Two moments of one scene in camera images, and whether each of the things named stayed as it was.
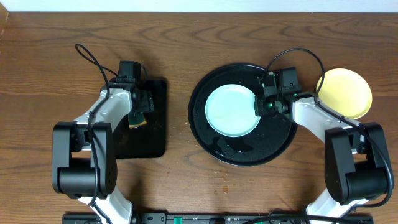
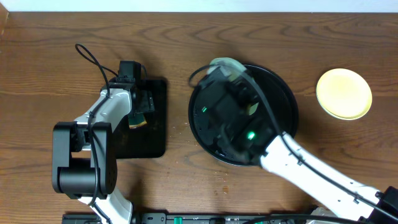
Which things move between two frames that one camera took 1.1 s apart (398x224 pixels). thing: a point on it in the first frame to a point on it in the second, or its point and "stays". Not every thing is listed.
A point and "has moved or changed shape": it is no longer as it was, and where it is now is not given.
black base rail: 219,218 stays
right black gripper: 262,111 to 249,91
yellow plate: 345,91 stays
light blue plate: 230,111 has moved or changed shape
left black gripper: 145,101 stays
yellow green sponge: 137,120 stays
